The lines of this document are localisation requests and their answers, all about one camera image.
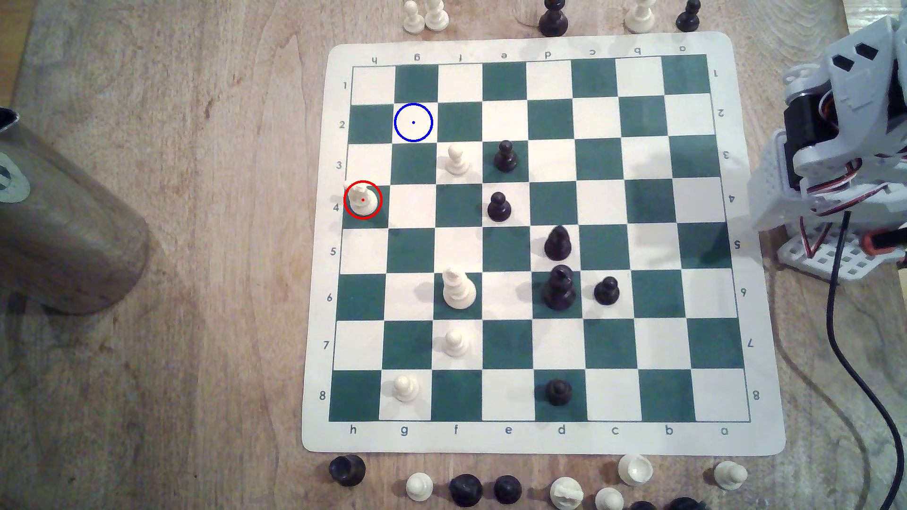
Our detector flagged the black chess rook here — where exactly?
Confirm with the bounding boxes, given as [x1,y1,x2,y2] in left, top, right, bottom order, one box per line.
[329,454,367,487]

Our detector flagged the orange black clamp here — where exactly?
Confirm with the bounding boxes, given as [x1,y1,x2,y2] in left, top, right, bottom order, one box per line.
[861,229,907,269]

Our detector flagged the white chess knight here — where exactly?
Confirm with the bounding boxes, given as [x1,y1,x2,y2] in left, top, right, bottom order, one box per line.
[550,476,585,510]

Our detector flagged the black chess knight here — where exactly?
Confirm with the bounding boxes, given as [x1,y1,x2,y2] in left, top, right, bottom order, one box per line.
[449,474,484,508]

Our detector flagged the green white chessboard mat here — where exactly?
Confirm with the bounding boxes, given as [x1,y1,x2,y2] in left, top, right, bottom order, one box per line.
[301,32,787,458]

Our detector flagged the large black chess piece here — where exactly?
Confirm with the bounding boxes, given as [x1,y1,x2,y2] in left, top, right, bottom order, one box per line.
[538,0,570,38]

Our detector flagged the black cable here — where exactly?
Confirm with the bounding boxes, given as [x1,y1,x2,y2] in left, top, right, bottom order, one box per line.
[827,211,907,510]

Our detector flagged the brown cylindrical post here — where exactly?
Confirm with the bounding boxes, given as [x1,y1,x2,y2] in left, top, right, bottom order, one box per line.
[0,106,151,316]

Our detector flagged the black chess queen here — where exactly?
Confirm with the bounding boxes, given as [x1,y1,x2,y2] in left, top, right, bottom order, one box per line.
[541,264,578,311]

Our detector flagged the white chess rook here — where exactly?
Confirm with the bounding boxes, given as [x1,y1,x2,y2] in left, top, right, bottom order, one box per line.
[346,180,380,218]

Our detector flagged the black chess bishop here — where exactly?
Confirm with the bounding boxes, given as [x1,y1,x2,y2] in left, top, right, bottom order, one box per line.
[543,224,573,262]

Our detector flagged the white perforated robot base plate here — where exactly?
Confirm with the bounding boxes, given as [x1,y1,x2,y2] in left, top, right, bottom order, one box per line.
[777,221,907,284]

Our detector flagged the white chess king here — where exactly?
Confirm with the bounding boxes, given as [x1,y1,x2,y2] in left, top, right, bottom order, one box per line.
[442,268,478,310]

